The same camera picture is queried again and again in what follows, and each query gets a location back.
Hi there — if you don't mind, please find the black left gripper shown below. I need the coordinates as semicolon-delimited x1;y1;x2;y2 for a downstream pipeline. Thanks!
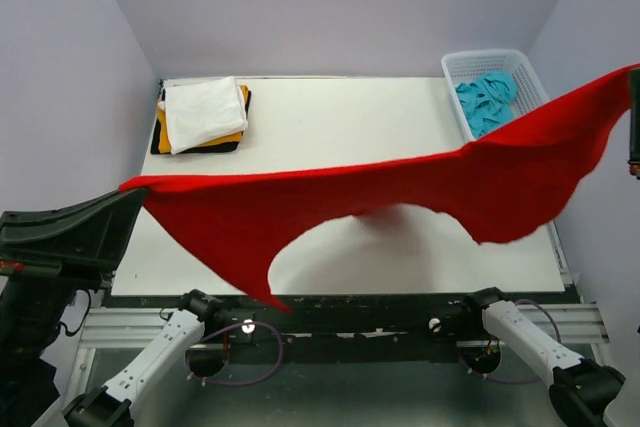
0;177;149;362

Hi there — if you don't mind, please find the red t shirt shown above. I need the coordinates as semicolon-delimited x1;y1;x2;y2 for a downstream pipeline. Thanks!
120;67;633;308

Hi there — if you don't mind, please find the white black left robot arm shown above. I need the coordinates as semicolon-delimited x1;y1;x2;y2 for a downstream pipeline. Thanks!
1;188;241;426

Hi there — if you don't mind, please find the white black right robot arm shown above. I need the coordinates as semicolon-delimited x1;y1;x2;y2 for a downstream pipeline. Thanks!
432;64;639;426

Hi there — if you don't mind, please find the yellow folded t shirt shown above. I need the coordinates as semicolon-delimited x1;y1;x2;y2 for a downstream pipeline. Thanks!
156;85;251;154

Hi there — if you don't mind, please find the white plastic laundry basket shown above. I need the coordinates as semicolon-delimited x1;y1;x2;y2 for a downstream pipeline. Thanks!
441;49;549;142

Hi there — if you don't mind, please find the teal crumpled t shirt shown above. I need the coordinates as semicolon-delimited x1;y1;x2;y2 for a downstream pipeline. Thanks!
455;71;518;138

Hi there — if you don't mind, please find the black folded t shirt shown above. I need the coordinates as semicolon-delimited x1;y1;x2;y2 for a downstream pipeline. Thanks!
150;90;253;156

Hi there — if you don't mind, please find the white folded t shirt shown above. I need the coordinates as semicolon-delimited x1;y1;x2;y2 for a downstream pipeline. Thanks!
164;76;248;155

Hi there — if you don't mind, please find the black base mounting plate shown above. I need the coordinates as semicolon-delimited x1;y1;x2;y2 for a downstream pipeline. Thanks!
189;289;502;367

